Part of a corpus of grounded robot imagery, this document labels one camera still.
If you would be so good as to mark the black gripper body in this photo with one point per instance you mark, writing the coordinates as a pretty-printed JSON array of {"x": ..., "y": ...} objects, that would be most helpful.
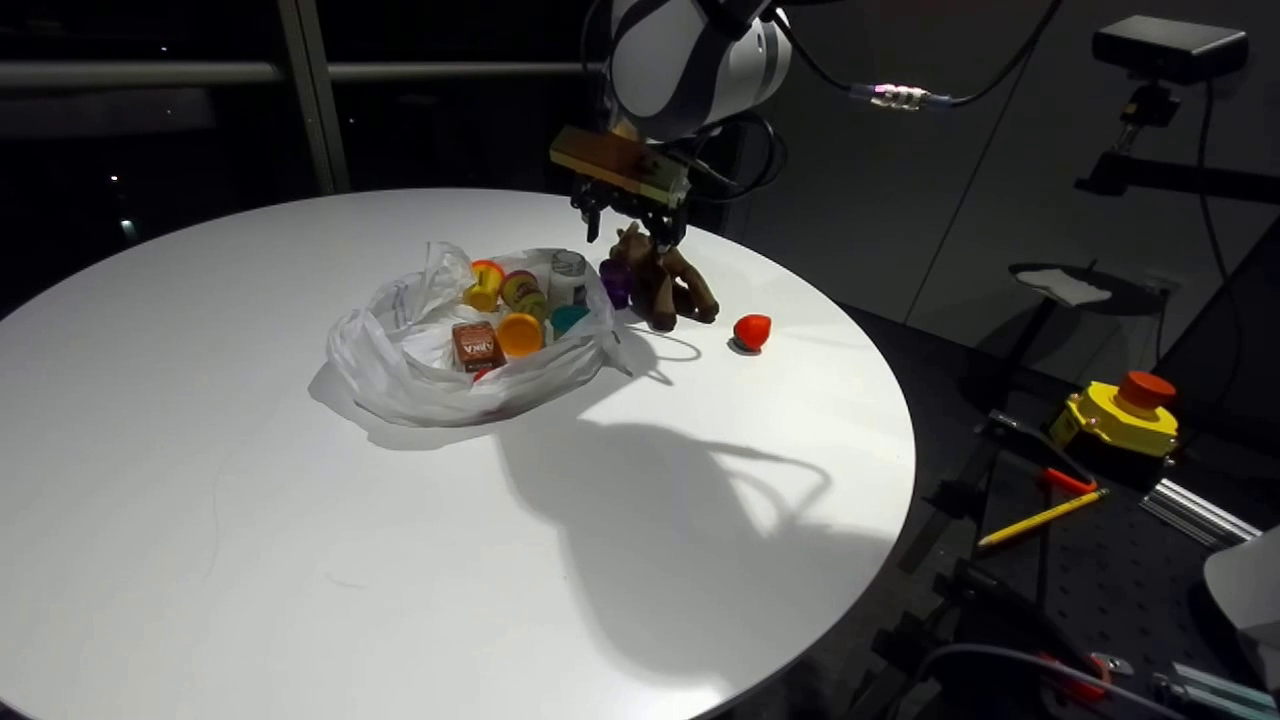
[{"x": 638, "y": 213}]

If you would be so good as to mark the brown plush toy animal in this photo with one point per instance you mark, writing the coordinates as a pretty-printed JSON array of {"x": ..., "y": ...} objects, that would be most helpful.
[{"x": 660, "y": 282}]

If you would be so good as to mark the purple lid dough tub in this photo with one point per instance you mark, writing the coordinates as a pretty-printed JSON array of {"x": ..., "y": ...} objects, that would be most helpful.
[{"x": 618, "y": 282}]

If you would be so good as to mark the yellow tub pink lid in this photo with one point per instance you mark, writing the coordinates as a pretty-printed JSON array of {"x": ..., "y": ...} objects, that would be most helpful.
[{"x": 521, "y": 288}]

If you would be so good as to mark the yellow tub teal lid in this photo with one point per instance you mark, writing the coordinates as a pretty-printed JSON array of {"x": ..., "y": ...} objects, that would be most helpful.
[{"x": 569, "y": 316}]

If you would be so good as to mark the red plastic cap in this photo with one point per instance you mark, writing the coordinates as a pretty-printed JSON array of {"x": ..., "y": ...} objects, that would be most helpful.
[{"x": 752, "y": 333}]

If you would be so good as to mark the brown jar orange lid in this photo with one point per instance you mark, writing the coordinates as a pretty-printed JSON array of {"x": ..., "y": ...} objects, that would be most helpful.
[{"x": 476, "y": 344}]

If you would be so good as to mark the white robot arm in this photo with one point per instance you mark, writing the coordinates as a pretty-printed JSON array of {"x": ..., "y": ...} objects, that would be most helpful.
[{"x": 694, "y": 61}]

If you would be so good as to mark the white plastic bag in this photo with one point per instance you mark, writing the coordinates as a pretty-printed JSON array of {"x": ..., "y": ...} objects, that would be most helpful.
[{"x": 401, "y": 383}]

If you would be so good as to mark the white flat plate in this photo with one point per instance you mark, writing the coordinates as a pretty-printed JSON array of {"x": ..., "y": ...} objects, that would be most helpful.
[{"x": 1060, "y": 284}]

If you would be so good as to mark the yellow pencil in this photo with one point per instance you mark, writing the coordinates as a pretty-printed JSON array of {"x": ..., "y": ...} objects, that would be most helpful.
[{"x": 1041, "y": 516}]

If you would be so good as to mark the yellow emergency stop red button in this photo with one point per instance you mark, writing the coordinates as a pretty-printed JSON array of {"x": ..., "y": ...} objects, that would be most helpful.
[{"x": 1118, "y": 410}]

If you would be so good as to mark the white rounded object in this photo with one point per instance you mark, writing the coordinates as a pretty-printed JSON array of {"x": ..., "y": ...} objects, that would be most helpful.
[{"x": 1248, "y": 603}]

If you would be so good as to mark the grey window frame post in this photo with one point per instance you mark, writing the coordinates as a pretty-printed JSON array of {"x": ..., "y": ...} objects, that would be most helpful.
[{"x": 314, "y": 92}]

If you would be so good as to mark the grey horizontal window rail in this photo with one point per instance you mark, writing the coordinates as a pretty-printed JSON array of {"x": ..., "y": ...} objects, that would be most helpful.
[{"x": 163, "y": 74}]

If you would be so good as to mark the black camera on stand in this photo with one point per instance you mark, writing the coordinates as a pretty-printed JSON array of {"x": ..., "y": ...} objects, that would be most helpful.
[{"x": 1164, "y": 46}]

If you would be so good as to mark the aluminium profile rail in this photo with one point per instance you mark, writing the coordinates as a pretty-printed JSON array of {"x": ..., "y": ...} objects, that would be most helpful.
[{"x": 1202, "y": 510}]

